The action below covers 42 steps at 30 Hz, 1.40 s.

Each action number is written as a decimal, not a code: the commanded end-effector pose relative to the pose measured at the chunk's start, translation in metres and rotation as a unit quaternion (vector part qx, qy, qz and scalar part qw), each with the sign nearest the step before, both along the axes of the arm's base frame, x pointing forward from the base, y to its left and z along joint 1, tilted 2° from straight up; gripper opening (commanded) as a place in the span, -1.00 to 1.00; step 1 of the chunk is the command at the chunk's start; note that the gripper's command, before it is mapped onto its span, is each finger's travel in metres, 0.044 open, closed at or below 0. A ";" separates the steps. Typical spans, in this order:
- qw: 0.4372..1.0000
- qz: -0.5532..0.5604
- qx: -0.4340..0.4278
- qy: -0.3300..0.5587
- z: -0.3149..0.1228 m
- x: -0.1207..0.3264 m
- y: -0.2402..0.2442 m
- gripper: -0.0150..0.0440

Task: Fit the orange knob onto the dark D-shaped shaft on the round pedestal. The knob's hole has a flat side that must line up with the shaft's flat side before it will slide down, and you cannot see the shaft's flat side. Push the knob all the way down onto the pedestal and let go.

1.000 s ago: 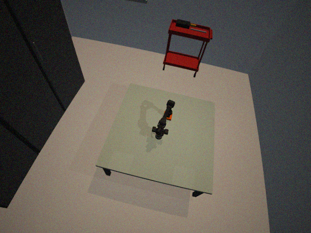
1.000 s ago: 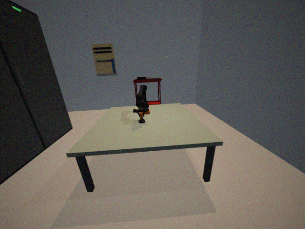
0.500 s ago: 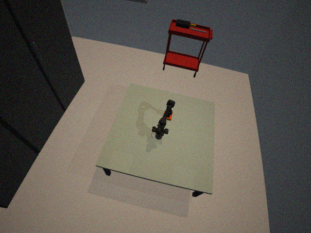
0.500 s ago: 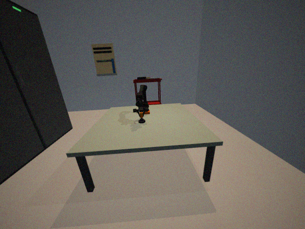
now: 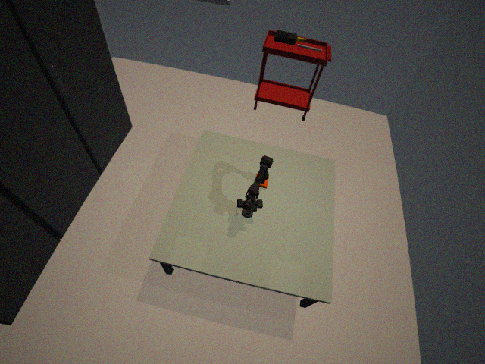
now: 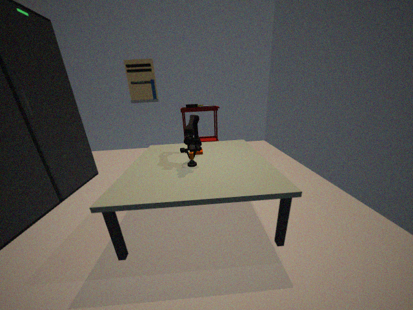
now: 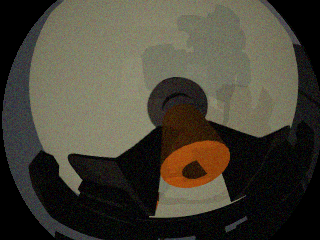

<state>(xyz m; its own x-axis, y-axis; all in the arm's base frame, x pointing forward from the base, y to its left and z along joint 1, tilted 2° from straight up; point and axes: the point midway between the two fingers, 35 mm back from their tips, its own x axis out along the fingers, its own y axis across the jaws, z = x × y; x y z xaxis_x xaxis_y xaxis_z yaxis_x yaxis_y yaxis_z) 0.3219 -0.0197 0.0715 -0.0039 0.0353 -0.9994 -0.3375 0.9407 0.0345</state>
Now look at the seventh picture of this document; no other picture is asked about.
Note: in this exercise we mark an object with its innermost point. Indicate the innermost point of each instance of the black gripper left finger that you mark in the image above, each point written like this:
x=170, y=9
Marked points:
x=137, y=170

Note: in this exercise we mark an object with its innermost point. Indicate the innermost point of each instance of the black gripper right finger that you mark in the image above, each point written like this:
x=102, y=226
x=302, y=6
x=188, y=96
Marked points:
x=248, y=155

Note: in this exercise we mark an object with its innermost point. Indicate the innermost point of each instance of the orange knob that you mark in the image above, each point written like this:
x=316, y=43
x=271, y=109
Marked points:
x=192, y=153

